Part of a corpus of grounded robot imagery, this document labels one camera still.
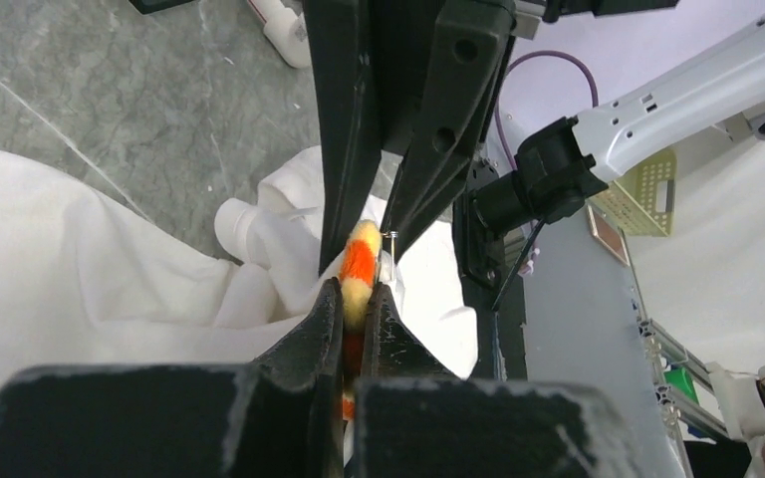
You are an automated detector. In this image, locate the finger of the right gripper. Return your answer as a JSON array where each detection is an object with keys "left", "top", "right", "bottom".
[
  {"left": 382, "top": 1, "right": 515, "bottom": 259},
  {"left": 303, "top": 0, "right": 381, "bottom": 272}
]

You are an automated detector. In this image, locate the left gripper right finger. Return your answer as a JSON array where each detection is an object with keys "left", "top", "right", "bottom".
[{"left": 353, "top": 285, "right": 640, "bottom": 477}]

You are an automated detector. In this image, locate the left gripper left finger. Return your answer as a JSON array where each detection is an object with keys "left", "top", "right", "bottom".
[{"left": 0, "top": 279, "right": 343, "bottom": 477}]

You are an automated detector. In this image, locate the orange yellow pompom brooch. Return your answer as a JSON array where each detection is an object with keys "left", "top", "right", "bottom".
[{"left": 338, "top": 220, "right": 383, "bottom": 421}]

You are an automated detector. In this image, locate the white printed t-shirt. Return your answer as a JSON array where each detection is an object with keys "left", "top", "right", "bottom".
[{"left": 0, "top": 146, "right": 477, "bottom": 386}]

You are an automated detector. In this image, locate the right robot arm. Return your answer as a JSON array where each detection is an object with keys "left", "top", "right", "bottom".
[{"left": 303, "top": 1, "right": 765, "bottom": 266}]

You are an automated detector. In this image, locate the perforated yellow-green basket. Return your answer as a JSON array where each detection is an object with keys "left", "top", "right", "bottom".
[{"left": 593, "top": 147, "right": 677, "bottom": 237}]

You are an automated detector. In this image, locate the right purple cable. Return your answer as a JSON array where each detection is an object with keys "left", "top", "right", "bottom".
[{"left": 493, "top": 50, "right": 601, "bottom": 173}]

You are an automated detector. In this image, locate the white pvc pipe frame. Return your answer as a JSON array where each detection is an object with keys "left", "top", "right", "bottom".
[{"left": 213, "top": 0, "right": 315, "bottom": 265}]

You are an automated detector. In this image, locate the aluminium rail frame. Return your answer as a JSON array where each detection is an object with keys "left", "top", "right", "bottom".
[{"left": 633, "top": 263, "right": 733, "bottom": 478}]

